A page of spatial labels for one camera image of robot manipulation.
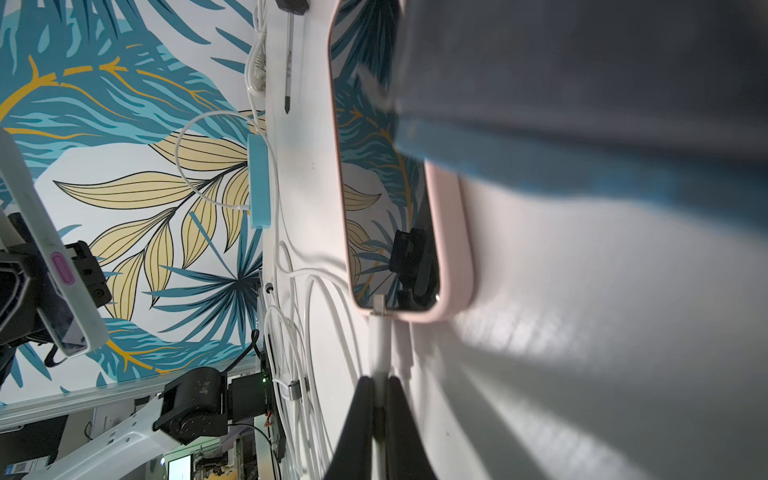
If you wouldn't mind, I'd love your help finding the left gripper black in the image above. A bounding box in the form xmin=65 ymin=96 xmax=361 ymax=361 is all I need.
xmin=1 ymin=213 xmax=112 ymax=369

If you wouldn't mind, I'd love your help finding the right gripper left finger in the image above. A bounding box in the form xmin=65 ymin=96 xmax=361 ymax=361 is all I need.
xmin=324 ymin=376 xmax=375 ymax=480

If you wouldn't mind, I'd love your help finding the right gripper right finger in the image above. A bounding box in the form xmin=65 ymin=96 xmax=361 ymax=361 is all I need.
xmin=385 ymin=377 xmax=437 ymax=480

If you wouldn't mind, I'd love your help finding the phone with pink case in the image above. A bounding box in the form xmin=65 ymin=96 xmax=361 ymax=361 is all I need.
xmin=328 ymin=1 xmax=474 ymax=323

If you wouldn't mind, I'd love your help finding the phone with light blue case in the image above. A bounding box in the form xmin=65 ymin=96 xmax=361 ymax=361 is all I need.
xmin=1 ymin=130 xmax=112 ymax=358

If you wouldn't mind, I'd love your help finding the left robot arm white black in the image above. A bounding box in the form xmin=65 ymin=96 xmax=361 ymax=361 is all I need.
xmin=1 ymin=216 xmax=233 ymax=479

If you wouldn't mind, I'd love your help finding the teal power strip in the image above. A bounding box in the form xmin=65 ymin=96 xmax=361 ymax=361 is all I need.
xmin=247 ymin=135 xmax=272 ymax=229

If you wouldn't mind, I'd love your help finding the green black screwdriver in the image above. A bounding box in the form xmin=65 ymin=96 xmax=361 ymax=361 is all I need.
xmin=276 ymin=0 xmax=310 ymax=114

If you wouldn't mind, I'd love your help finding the white charging cable tangle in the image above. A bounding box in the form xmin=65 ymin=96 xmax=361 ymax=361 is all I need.
xmin=260 ymin=227 xmax=367 ymax=480

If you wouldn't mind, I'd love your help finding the coiled white power cord left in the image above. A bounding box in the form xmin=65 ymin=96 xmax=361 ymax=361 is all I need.
xmin=244 ymin=0 xmax=270 ymax=115

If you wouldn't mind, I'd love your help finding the grey network switch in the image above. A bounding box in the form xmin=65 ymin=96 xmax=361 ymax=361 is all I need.
xmin=357 ymin=1 xmax=767 ymax=228

